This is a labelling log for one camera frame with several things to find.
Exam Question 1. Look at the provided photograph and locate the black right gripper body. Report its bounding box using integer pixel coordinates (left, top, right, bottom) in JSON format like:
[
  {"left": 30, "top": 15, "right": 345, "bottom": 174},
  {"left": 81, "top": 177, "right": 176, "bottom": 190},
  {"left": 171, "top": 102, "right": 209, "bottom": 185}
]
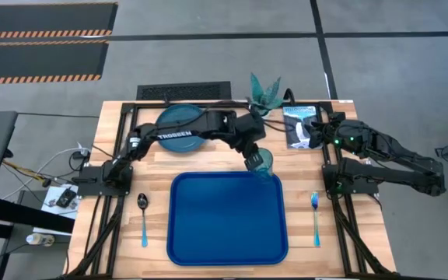
[{"left": 319, "top": 119, "right": 349, "bottom": 151}]

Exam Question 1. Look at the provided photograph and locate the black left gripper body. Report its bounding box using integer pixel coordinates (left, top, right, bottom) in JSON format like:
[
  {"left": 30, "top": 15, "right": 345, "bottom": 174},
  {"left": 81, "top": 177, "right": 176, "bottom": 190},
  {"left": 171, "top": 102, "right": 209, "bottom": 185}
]
[{"left": 236, "top": 118, "right": 267, "bottom": 156}]

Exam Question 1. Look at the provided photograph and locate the teal translucent plastic cup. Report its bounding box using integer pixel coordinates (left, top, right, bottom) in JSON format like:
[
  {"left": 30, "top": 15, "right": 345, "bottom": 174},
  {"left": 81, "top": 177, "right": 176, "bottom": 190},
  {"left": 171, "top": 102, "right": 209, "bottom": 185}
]
[{"left": 251, "top": 147, "right": 275, "bottom": 183}]

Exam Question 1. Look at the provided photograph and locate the iridescent fork with blue handle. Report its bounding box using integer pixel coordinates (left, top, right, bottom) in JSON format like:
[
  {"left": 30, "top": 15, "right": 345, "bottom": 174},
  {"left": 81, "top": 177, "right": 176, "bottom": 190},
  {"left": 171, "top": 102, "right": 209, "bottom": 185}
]
[{"left": 310, "top": 191, "right": 321, "bottom": 248}]

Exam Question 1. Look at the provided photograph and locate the teal plastic plate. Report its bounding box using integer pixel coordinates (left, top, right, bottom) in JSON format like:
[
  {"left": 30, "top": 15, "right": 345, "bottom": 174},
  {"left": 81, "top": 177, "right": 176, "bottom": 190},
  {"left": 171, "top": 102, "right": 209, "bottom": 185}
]
[{"left": 156, "top": 103, "right": 209, "bottom": 154}]

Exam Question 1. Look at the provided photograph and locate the blue plastic tray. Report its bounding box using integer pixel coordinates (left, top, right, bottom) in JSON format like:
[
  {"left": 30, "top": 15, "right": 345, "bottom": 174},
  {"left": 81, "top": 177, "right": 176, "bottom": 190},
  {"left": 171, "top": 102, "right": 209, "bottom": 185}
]
[{"left": 166, "top": 170, "right": 289, "bottom": 268}]

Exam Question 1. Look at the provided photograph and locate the book with waterfall cover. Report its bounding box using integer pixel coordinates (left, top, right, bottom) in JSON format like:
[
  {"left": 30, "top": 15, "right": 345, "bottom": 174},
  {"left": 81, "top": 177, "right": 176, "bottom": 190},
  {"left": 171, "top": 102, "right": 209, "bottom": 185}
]
[{"left": 282, "top": 104, "right": 324, "bottom": 151}]

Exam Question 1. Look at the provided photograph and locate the artificial plant in white pot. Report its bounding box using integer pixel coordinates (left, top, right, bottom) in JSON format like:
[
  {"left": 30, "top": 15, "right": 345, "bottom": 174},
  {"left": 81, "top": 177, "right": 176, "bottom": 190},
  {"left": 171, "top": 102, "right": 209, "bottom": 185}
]
[{"left": 247, "top": 72, "right": 285, "bottom": 117}]

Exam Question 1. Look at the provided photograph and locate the black floor vent grille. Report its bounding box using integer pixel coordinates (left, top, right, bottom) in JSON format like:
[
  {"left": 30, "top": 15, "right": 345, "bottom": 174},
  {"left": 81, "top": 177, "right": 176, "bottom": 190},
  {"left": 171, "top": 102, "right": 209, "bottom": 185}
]
[{"left": 136, "top": 80, "right": 233, "bottom": 101}]

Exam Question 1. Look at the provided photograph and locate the small black device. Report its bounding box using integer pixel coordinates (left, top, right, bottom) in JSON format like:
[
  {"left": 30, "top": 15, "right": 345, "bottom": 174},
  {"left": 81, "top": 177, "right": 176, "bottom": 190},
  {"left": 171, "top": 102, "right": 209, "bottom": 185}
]
[{"left": 55, "top": 187, "right": 77, "bottom": 208}]

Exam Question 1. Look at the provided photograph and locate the white paper sheet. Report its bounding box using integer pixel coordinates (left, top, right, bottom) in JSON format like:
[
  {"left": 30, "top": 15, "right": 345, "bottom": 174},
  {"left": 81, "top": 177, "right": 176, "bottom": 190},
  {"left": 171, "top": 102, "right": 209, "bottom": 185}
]
[{"left": 40, "top": 184, "right": 80, "bottom": 215}]

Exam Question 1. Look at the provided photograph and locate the clear plastic water bottle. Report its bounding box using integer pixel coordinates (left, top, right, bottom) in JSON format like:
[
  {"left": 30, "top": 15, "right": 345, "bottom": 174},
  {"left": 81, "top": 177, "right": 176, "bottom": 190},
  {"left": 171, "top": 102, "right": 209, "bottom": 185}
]
[{"left": 25, "top": 232, "right": 56, "bottom": 247}]

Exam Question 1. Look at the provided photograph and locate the black low shelf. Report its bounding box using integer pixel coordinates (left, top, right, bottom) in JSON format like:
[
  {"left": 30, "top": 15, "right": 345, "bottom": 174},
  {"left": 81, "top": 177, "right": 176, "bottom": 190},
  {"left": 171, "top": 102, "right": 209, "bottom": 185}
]
[{"left": 0, "top": 190, "right": 76, "bottom": 235}]

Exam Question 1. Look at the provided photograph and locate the black mat with hazard stripes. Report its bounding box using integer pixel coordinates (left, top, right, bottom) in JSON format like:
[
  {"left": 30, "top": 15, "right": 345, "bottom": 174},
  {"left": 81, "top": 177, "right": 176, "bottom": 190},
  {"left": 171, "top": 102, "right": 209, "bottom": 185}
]
[
  {"left": 0, "top": 40, "right": 110, "bottom": 86},
  {"left": 0, "top": 2, "right": 119, "bottom": 40}
]

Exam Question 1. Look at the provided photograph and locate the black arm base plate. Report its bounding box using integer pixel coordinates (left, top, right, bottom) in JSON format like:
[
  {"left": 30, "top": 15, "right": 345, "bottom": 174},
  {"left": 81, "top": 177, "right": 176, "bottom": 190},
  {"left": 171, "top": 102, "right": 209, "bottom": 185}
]
[
  {"left": 322, "top": 163, "right": 380, "bottom": 195},
  {"left": 76, "top": 165, "right": 134, "bottom": 197}
]

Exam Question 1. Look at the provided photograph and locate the black aluminium table frame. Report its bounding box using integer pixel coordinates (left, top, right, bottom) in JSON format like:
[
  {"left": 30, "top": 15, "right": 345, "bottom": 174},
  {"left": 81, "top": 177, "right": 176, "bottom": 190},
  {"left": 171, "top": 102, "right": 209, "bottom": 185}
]
[{"left": 66, "top": 100, "right": 394, "bottom": 279}]

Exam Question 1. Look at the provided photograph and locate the iridescent spoon with blue handle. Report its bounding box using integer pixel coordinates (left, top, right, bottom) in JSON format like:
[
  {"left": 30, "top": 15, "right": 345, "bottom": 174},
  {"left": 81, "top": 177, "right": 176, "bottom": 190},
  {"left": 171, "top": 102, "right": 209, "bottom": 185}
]
[{"left": 136, "top": 192, "right": 150, "bottom": 249}]

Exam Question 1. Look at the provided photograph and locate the white cable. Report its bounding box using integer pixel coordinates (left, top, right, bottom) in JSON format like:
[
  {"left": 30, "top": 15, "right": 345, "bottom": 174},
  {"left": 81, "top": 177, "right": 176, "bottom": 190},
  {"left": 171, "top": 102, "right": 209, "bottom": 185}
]
[{"left": 2, "top": 145, "right": 92, "bottom": 200}]

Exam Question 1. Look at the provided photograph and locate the yellow cable bundle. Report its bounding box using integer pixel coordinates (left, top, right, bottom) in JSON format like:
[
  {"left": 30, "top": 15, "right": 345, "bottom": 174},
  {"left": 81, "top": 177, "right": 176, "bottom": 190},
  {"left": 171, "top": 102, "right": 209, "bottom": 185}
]
[{"left": 1, "top": 159, "right": 51, "bottom": 186}]

